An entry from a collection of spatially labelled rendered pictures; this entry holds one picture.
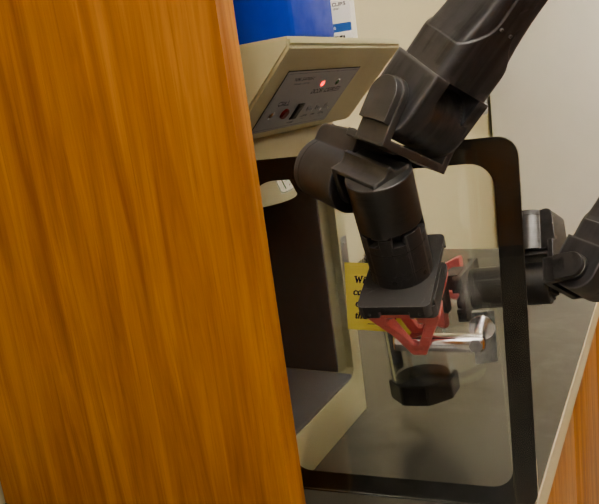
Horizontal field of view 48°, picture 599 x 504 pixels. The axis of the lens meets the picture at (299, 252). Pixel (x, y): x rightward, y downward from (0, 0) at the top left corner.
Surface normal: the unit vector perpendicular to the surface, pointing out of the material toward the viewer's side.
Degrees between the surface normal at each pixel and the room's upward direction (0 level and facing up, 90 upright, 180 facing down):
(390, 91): 64
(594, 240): 59
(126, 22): 90
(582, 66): 90
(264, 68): 90
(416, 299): 24
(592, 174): 90
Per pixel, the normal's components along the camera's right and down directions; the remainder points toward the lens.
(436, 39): -0.73, -0.18
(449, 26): -0.57, -0.37
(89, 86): -0.47, 0.26
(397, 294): -0.28, -0.78
